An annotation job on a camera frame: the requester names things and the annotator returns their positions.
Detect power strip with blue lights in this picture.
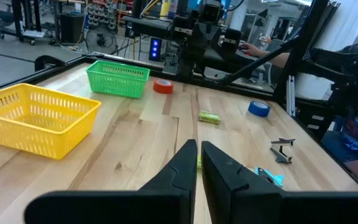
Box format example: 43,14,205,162
149,36,163,62

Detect red tape roll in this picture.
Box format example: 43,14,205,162
152,78,175,95

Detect black box with white labels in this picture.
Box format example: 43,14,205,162
295,102,335,141

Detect person's hand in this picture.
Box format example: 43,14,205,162
239,42,262,58

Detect yellow plastic basket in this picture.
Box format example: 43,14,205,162
0,83,103,161

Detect white aluminium bars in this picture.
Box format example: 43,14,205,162
286,75,296,116

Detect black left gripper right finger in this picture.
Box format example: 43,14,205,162
201,141,358,224

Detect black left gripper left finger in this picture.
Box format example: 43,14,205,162
24,139,198,224

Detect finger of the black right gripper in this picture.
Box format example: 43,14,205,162
172,17,209,54
208,26,242,60

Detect black waste bin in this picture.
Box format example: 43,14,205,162
59,12,86,44

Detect black floor fan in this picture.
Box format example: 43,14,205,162
85,27,118,55

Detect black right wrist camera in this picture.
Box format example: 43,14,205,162
198,0,226,23

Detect blue tape roll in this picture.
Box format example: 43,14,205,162
247,100,272,118

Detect green plastic basket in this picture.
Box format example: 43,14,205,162
85,60,151,100

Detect black frame clamp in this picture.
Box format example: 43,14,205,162
34,55,67,72

